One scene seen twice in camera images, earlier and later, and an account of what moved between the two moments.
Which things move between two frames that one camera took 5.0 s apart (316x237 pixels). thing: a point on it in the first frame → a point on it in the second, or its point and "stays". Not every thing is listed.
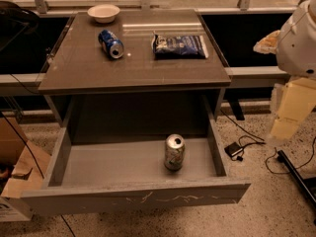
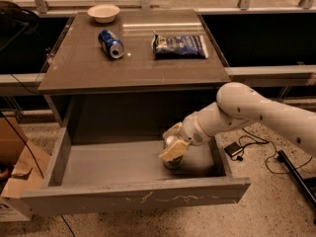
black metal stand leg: [282, 157] stays
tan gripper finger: [268, 44] → [173, 131]
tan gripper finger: [297, 100] → [175, 151]
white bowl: [104, 13] stays
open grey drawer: [92, 177] stays
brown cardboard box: [28, 166] stays
